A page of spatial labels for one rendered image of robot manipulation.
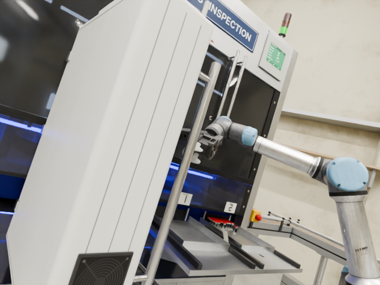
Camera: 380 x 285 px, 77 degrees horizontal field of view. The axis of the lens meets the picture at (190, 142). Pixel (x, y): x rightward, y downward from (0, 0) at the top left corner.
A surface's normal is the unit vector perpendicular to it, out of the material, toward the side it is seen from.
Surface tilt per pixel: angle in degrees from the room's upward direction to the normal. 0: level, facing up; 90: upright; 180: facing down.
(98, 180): 90
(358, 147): 90
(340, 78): 90
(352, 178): 83
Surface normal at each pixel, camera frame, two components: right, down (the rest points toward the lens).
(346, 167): -0.33, -0.29
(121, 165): 0.64, 0.16
